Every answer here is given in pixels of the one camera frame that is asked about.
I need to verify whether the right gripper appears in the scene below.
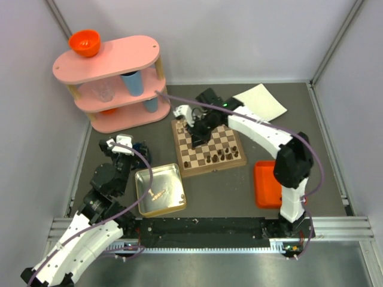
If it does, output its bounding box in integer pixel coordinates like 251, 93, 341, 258
185, 112, 217, 148

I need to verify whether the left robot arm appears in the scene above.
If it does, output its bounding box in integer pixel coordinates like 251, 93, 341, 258
20, 135, 151, 286

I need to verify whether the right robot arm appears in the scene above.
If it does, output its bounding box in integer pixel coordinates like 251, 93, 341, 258
173, 88, 314, 237

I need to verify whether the wooden chess board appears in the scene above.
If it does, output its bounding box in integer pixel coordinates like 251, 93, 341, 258
171, 120, 247, 178

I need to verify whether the light piece lying in tin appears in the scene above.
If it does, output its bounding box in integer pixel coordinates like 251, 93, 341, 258
150, 190, 166, 201

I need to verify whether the square metal tin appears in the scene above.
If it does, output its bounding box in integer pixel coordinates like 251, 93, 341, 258
135, 163, 187, 218

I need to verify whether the orange bowl under shelf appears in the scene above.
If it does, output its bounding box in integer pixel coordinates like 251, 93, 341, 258
100, 108, 117, 115

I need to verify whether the small blue cup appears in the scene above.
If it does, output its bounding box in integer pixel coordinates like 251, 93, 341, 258
143, 97, 158, 113

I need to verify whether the white square plate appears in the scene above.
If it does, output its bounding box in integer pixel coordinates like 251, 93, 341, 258
233, 84, 287, 122

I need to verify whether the dark piece in tin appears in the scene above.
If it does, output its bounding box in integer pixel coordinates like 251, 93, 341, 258
179, 194, 186, 204

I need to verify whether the pink three-tier shelf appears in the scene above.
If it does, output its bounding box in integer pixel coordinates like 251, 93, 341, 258
53, 35, 171, 133

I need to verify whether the clear drinking glass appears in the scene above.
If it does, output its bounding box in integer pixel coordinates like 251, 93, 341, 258
91, 78, 115, 102

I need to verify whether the tall blue cup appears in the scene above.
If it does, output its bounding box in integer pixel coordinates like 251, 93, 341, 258
120, 71, 144, 96

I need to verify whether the orange plastic tray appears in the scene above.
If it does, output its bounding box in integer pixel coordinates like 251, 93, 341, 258
253, 160, 282, 209

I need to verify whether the orange bowl on shelf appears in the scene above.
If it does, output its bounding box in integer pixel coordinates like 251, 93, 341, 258
68, 29, 101, 57

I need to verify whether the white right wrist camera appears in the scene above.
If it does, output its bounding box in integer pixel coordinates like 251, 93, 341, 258
173, 105, 194, 127

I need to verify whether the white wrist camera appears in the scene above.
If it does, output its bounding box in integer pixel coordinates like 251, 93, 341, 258
106, 134, 134, 155
173, 105, 194, 127

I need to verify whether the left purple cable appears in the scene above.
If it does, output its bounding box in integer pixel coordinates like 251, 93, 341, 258
27, 142, 154, 286

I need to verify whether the purple cable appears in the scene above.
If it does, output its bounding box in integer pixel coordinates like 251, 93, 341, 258
27, 142, 154, 286
156, 90, 326, 259

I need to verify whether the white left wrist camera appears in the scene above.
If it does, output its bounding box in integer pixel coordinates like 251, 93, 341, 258
106, 134, 134, 155

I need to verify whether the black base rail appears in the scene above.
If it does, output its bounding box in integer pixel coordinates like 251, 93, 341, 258
136, 217, 311, 248

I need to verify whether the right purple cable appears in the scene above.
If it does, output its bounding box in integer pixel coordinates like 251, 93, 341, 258
156, 90, 326, 259

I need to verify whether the white cable duct strip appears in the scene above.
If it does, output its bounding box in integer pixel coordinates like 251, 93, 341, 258
103, 239, 303, 255

